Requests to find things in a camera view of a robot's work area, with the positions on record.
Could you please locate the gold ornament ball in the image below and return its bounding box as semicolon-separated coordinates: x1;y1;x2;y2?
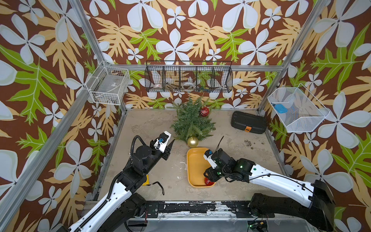
187;136;199;148

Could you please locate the red glitter ornament ball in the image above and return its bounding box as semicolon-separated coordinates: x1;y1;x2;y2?
204;177;215;186

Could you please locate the yellow plastic tray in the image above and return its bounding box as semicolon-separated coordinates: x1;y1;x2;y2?
186;148;215;188

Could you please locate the red patterned ornament ball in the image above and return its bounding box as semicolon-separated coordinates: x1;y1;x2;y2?
199;106;210;117

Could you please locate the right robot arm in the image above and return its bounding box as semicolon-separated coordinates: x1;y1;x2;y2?
203;147;335;232

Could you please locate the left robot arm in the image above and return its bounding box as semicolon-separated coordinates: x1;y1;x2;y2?
57;131;174;232

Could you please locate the small green christmas tree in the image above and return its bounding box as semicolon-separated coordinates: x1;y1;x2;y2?
171;97;215;143

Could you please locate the yellow tape measure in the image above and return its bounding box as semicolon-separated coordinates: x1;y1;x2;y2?
143;175;165;195

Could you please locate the black tool case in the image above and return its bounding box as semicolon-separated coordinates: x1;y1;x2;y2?
231;111;267;134

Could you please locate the tape roll in basket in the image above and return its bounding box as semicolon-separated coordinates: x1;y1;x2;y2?
182;81;196;89

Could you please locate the blue object in basket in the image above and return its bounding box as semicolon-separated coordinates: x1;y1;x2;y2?
273;104;288;114

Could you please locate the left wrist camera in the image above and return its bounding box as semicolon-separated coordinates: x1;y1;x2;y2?
153;131;172;153

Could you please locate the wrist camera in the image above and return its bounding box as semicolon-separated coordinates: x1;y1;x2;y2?
203;149;217;169
153;131;172;153

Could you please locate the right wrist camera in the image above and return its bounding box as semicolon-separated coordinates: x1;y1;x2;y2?
203;149;217;169

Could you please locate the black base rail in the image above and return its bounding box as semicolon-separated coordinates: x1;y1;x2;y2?
120;200;276;218

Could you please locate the black wire wall basket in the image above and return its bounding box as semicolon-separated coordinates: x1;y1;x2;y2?
144;61;233;93

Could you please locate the white wire basket left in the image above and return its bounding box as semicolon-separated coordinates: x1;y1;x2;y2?
85;62;131;105

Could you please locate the white wire basket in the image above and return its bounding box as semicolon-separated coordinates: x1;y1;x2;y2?
85;62;131;105
268;84;330;133

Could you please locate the white wire basket right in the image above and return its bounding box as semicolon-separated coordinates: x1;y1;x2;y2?
268;84;330;133

